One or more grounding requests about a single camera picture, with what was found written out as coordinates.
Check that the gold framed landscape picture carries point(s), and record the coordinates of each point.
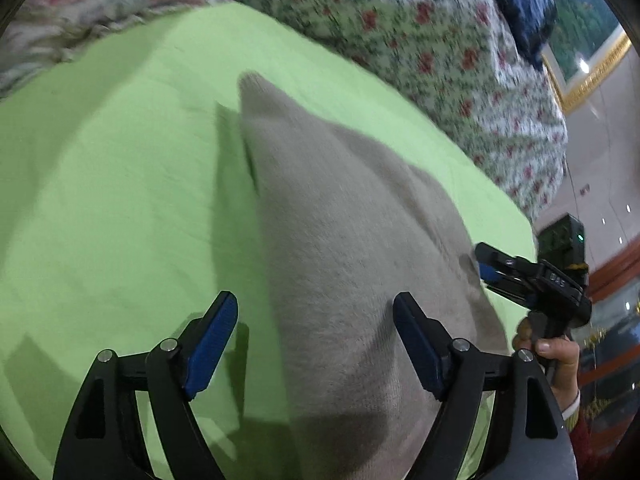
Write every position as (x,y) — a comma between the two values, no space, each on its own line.
(585,45)

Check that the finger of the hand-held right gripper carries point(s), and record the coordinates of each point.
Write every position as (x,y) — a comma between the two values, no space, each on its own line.
(500,257)
(492,276)

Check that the red flowered quilt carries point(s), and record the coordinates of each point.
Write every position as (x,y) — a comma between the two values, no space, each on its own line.
(425,60)

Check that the pastel floral ruffled pillow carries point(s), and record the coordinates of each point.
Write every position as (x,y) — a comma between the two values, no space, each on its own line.
(100,0)

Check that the lime green bed sheet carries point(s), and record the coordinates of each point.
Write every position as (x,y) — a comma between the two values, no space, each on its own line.
(115,200)

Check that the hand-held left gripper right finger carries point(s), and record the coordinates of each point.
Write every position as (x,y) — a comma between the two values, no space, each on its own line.
(420,350)

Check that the beige knit sweater brown hem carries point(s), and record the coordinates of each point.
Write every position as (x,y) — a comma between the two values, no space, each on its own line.
(340,260)

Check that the person's right hand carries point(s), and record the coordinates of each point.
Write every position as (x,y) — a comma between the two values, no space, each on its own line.
(562,365)

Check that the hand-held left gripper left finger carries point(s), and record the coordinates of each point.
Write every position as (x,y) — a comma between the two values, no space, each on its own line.
(210,350)

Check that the dark blue cloth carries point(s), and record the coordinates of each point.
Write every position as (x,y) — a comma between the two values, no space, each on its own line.
(520,0)

